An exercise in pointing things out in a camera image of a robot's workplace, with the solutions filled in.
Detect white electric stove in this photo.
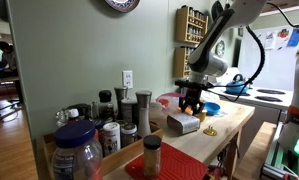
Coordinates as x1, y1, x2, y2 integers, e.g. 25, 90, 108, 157
207, 67, 294, 161

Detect white crumpled napkin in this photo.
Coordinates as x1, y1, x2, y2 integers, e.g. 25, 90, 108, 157
215, 109, 229, 118

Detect white spice shaker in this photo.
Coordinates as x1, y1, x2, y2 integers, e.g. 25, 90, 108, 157
102, 122, 121, 157

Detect white paper on refrigerator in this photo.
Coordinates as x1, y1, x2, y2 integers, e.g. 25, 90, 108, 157
263, 30, 277, 51

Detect white plastic tub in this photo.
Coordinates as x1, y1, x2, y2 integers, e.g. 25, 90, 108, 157
148, 101, 164, 120

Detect person in background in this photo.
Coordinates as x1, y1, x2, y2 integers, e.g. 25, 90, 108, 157
0, 40, 21, 78

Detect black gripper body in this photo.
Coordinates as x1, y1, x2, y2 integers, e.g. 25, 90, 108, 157
182, 87, 205, 105

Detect steel and white salt grinder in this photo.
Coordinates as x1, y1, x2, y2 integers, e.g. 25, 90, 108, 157
135, 90, 153, 138

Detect silver-lid glass jar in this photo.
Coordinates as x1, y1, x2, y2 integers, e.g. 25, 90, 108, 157
120, 123, 138, 149

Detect round brass lid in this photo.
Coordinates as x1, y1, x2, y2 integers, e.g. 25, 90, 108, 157
202, 125, 219, 137

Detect orange fridge magnet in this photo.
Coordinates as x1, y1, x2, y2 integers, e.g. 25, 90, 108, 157
277, 28, 290, 42

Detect black-lid spice jar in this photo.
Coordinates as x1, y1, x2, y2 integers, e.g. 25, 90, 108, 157
142, 134, 162, 179

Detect blue paper on refrigerator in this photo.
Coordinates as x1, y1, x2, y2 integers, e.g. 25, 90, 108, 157
286, 28, 299, 48

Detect large black frying pan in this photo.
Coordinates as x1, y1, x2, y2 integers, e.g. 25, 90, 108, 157
211, 0, 224, 21

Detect orange plastic lid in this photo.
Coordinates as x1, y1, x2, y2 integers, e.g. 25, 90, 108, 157
177, 104, 196, 116

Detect white-cap red bottle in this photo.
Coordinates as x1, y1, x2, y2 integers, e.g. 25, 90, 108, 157
66, 108, 81, 125

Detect clear glass jar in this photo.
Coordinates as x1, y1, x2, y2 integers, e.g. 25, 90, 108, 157
54, 109, 69, 129

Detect blue kettle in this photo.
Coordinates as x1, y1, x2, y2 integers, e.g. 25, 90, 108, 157
225, 73, 254, 95

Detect white wall outlet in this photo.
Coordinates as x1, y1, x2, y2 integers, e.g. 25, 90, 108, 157
122, 70, 134, 90

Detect white rectangular tin can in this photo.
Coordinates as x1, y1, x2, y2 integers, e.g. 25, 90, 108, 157
166, 112, 202, 136

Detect black-cap dark bottle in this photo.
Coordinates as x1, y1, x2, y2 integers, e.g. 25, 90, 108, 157
98, 89, 115, 123

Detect red silicone mat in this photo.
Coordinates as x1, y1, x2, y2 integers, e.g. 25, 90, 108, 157
124, 142, 210, 180

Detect black tripod legs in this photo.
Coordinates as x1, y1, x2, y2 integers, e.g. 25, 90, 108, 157
0, 99, 21, 123

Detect blue plastic bowl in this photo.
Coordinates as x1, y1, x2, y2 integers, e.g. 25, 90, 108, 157
203, 101, 221, 117

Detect white refrigerator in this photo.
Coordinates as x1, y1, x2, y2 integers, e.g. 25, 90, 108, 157
238, 24, 299, 92

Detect small slim glass bottle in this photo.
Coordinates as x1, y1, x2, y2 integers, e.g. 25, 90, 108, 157
91, 101, 99, 119

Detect grey labelled canister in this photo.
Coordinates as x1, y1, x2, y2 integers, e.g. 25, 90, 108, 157
120, 97, 139, 125

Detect steel and dark pepper grinder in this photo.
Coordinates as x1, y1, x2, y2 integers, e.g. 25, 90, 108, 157
113, 86, 129, 121

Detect clear container with red lid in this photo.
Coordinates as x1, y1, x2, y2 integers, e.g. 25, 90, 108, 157
155, 92, 187, 114

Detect wooden tray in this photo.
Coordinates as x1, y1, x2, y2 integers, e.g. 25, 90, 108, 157
42, 121, 164, 180

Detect large blue-lid plastic jar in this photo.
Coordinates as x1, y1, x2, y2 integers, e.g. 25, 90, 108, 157
51, 119, 104, 180

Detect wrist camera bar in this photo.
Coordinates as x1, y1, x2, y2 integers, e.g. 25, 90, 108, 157
174, 79, 214, 90

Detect aluminium robot stand frame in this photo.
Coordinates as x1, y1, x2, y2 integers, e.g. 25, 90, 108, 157
260, 123, 299, 180

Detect small gold jar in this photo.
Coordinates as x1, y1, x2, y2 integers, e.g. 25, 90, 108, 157
197, 108, 208, 123

